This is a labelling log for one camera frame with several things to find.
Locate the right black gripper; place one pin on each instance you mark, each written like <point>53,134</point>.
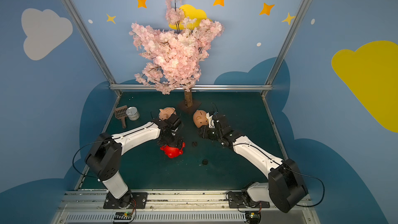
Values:
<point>208,131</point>

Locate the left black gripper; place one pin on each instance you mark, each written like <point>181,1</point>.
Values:
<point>171,140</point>

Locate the red piggy bank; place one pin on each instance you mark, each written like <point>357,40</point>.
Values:
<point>173,152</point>

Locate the pink piggy bank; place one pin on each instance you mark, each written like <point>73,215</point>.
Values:
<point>166,113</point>
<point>200,118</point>

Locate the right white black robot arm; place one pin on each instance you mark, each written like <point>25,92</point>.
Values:
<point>285,186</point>

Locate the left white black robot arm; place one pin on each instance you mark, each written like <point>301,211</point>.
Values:
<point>104,158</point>

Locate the small metal can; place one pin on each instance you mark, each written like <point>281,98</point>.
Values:
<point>132,113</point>

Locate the brown toy scoop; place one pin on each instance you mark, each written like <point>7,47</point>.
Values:
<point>120,114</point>

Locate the pink cherry blossom tree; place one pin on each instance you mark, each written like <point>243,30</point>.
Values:
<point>174,56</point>

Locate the left controller board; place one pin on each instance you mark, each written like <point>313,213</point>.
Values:
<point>122,218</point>

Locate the controller board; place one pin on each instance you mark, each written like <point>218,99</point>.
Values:
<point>122,218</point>
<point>252,218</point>

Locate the right controller board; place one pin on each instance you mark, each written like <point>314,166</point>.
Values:
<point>252,218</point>

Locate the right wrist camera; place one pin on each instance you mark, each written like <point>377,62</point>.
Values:
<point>216,120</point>

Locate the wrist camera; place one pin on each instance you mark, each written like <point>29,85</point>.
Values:
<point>173,122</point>
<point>216,120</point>

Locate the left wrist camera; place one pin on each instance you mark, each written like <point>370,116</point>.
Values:
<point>173,122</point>

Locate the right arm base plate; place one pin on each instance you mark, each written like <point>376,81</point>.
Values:
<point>236,199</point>

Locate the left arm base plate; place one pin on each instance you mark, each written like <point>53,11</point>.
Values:
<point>130,200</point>

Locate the aluminium mounting rail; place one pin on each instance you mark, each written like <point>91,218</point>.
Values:
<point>175,207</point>

